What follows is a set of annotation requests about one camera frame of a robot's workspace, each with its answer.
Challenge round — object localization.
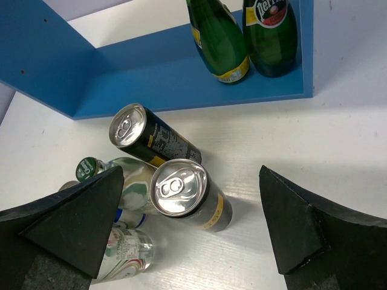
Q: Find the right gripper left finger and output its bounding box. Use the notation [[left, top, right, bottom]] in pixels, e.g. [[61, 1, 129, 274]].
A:
[[1, 166, 124, 289]]

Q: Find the black yellow can right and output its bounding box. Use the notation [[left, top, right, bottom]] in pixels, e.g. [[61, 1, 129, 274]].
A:
[[149, 159, 233, 233]]

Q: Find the blue and yellow wooden shelf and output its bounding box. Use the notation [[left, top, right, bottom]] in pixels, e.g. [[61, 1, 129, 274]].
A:
[[1, 1, 314, 119]]

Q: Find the green Perrier bottle red label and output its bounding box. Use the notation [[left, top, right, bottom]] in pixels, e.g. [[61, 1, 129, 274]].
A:
[[242, 0, 298, 77]]

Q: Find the green bottle yellow label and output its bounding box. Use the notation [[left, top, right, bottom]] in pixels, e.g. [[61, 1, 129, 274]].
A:
[[186, 0, 250, 84]]

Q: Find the clear Chang bottle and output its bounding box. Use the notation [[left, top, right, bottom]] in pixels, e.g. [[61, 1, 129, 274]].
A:
[[90, 208, 155, 285], [76, 156, 159, 214]]

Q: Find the black can near shelf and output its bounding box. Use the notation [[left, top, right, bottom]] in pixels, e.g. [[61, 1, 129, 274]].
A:
[[109, 103, 202, 167]]

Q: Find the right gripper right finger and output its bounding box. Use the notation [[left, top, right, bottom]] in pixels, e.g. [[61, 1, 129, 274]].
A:
[[259, 166, 386, 289]]

